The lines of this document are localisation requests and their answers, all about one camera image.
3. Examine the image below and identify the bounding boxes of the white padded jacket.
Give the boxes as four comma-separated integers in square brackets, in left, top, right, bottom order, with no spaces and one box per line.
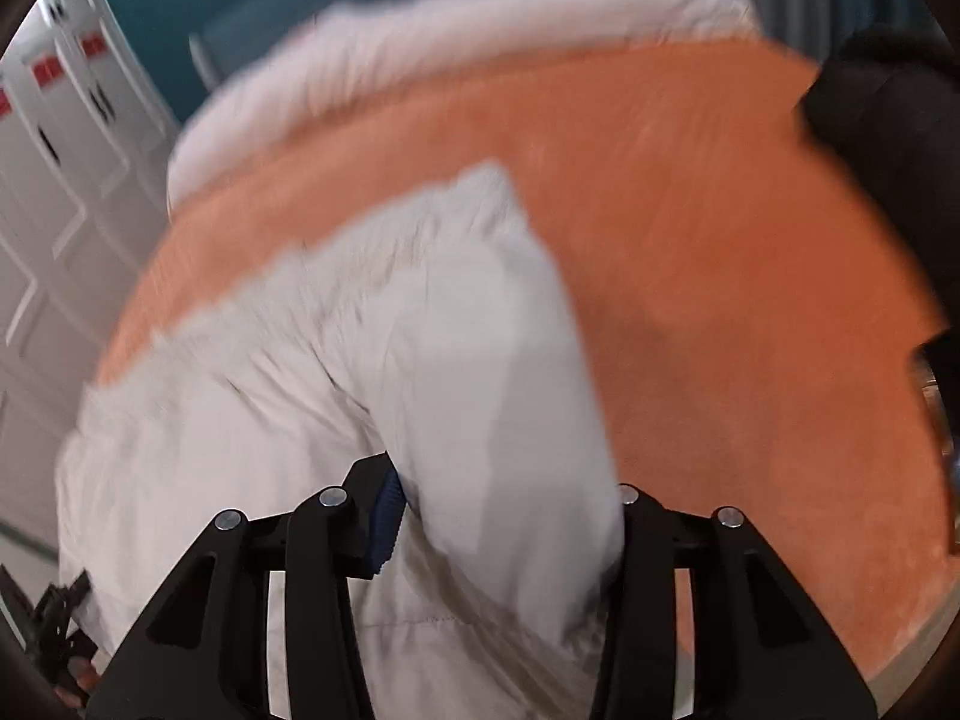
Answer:
[55,163,623,718]

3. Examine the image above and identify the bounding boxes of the orange plush bed blanket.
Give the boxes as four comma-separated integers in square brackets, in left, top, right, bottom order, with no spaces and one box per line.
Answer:
[99,41,958,702]

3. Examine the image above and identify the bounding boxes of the black smartphone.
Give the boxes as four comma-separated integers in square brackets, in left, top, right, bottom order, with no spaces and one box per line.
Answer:
[911,328,960,554]

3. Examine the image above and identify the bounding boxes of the white panelled wardrobe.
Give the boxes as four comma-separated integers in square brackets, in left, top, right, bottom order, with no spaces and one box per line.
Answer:
[0,0,179,550]

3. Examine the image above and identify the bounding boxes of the black quilted jacket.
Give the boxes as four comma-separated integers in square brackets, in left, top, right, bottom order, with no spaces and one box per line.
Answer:
[799,29,958,323]

